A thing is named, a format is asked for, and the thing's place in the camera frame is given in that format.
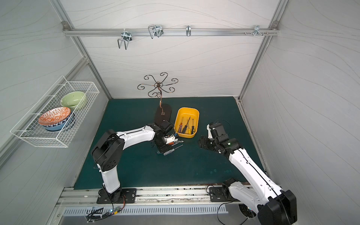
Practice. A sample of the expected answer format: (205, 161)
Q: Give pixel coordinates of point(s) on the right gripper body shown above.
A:
(208, 142)

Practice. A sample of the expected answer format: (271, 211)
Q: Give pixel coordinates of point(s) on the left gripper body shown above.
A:
(163, 145)

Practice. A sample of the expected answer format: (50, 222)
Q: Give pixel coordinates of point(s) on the clear handle small screwdriver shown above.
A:
(171, 150)

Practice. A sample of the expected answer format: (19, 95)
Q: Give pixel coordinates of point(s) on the black yellow phillips screwdriver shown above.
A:
(193, 127)

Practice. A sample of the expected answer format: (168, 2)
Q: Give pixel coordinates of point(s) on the yellow plastic storage box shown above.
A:
(187, 112)

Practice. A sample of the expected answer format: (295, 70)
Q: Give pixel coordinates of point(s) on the purple handle red screwdriver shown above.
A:
(180, 126)

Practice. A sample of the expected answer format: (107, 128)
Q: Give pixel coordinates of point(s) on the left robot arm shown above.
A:
(109, 149)

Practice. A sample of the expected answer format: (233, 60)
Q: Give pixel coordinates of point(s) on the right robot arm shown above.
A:
(271, 204)

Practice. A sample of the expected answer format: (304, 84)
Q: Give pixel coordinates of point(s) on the copper scroll hook stand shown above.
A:
(164, 111)

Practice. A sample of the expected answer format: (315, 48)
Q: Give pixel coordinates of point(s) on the black round fan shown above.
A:
(246, 211)

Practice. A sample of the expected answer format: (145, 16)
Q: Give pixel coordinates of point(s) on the green ceramic bowl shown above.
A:
(74, 101)

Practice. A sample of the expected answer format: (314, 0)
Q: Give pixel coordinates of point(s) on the blue bowl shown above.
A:
(65, 124)

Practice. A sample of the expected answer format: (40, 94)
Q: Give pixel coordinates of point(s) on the metal double hook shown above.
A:
(124, 40)

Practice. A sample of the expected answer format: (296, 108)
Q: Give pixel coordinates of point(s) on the metal loop hook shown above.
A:
(155, 31)

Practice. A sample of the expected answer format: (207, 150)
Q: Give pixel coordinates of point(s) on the orange patterned bowl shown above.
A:
(54, 116)

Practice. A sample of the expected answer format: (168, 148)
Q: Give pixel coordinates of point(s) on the small metal hook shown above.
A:
(188, 30)

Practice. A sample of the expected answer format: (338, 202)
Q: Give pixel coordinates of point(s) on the metal peg hook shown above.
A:
(256, 32)

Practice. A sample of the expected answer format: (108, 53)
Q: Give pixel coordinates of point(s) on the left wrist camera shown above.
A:
(167, 128)

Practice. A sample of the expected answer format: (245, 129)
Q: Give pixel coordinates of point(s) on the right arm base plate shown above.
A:
(219, 194)

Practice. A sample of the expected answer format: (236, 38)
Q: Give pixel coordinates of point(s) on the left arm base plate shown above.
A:
(121, 195)

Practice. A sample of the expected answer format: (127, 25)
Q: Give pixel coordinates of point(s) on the white wire wall basket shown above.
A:
(29, 130)

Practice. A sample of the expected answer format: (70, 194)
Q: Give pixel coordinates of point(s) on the aluminium wall rail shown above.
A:
(216, 32)

